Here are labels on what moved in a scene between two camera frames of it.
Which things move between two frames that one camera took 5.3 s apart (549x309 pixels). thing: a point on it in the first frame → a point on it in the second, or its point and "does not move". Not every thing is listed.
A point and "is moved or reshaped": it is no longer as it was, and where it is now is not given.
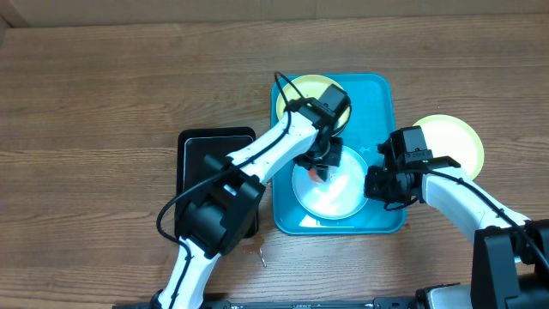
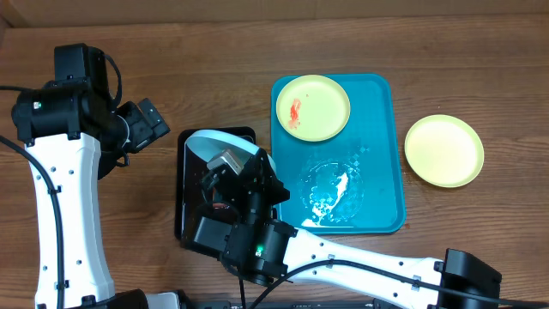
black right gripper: [379, 190] → [271, 191]
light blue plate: [341, 195] → [205, 144]
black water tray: [194, 144] does not move
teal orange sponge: [313, 175] is moved or reshaped
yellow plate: [446, 136] does not move
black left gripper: [332, 156] → [143, 135]
